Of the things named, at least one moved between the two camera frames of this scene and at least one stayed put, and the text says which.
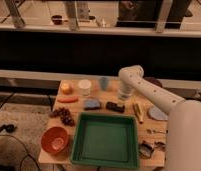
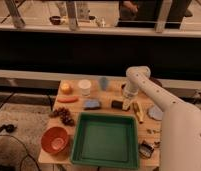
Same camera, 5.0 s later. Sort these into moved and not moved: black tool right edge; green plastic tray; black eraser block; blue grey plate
Moved: black eraser block
Not moved: black tool right edge; green plastic tray; blue grey plate
